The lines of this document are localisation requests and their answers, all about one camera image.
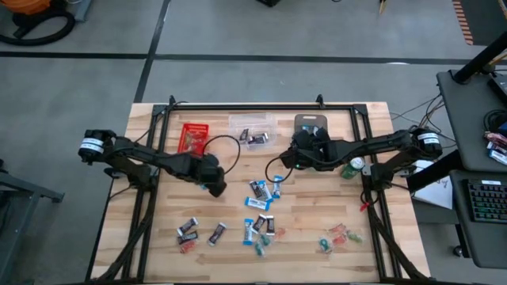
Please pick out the green soda can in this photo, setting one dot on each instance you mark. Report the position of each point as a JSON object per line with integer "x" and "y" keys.
{"x": 352, "y": 170}

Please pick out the grey desk with keyboard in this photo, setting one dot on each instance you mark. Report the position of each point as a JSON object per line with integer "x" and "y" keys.
{"x": 475, "y": 245}

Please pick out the pink candy packet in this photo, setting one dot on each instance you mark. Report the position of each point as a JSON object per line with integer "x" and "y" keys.
{"x": 495, "y": 138}

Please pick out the brown Hershey's chocolate bar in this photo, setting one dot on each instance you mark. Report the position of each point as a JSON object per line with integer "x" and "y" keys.
{"x": 259, "y": 223}
{"x": 256, "y": 190}
{"x": 270, "y": 225}
{"x": 257, "y": 139}
{"x": 187, "y": 226}
{"x": 244, "y": 134}
{"x": 187, "y": 237}
{"x": 217, "y": 234}

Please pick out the green wrapped gummy candy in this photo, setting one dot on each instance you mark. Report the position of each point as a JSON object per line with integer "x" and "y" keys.
{"x": 354, "y": 237}

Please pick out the black caster wheel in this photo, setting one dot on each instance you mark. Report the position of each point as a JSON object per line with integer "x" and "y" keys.
{"x": 458, "y": 251}

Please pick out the white blue candy packet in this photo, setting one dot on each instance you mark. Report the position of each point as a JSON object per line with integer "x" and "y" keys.
{"x": 498, "y": 155}

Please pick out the grey desk with pole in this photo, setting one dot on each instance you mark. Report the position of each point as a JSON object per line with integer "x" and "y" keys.
{"x": 463, "y": 118}

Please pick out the grey plastic bin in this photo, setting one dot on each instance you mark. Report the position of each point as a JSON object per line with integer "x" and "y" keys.
{"x": 311, "y": 120}

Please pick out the grey metal bench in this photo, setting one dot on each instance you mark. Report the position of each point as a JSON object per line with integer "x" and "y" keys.
{"x": 20, "y": 190}

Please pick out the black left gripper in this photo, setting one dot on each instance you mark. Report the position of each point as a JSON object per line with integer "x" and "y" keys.
{"x": 202, "y": 168}

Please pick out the white blue Hershey's bar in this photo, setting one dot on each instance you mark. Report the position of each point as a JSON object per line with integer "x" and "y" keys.
{"x": 309, "y": 129}
{"x": 277, "y": 187}
{"x": 203, "y": 186}
{"x": 248, "y": 231}
{"x": 257, "y": 204}
{"x": 267, "y": 194}

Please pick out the black floor mat striped edge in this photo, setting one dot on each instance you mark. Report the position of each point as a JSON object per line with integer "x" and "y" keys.
{"x": 487, "y": 20}

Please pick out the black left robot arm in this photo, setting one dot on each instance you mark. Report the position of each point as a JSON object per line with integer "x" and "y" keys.
{"x": 130, "y": 152}

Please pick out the teal gummy candy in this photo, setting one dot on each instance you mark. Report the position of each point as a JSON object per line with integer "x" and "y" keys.
{"x": 265, "y": 240}
{"x": 259, "y": 249}
{"x": 325, "y": 245}

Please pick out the clear plastic bin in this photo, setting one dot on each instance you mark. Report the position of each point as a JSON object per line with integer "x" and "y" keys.
{"x": 253, "y": 120}

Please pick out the black aluminium table frame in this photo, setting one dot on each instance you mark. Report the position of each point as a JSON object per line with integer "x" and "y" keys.
{"x": 257, "y": 107}

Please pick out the black backlit keyboard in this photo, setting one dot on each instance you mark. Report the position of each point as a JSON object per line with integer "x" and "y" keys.
{"x": 489, "y": 202}

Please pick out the black pole stand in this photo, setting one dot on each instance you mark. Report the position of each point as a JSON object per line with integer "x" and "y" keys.
{"x": 479, "y": 61}

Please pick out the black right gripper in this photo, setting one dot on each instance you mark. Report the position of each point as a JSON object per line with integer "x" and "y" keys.
{"x": 321, "y": 156}

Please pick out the white paper sheet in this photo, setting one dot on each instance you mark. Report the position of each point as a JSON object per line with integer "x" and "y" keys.
{"x": 435, "y": 194}

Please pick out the silver metal bracket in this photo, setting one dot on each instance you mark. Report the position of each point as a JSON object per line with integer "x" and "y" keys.
{"x": 367, "y": 170}

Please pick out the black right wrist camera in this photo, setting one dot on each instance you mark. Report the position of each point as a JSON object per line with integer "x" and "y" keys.
{"x": 293, "y": 160}

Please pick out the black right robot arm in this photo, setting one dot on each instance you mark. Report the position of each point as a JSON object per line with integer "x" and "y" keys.
{"x": 380, "y": 144}

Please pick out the red plastic basket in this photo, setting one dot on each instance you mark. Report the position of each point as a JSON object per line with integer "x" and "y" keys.
{"x": 193, "y": 130}

